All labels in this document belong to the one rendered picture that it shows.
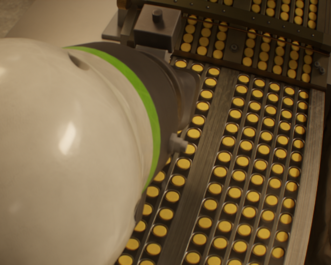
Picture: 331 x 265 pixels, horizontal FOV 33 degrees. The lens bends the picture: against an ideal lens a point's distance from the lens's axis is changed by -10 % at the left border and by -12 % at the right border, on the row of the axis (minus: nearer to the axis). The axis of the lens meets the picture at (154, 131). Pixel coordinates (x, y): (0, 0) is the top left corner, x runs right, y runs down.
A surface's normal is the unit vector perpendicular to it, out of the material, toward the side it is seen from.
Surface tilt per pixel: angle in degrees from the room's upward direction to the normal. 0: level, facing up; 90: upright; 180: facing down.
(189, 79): 52
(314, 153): 0
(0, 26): 0
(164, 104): 68
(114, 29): 0
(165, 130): 80
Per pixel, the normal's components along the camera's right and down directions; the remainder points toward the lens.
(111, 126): 0.84, -0.32
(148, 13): -0.03, -0.51
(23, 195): 0.39, 0.02
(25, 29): 0.04, -0.72
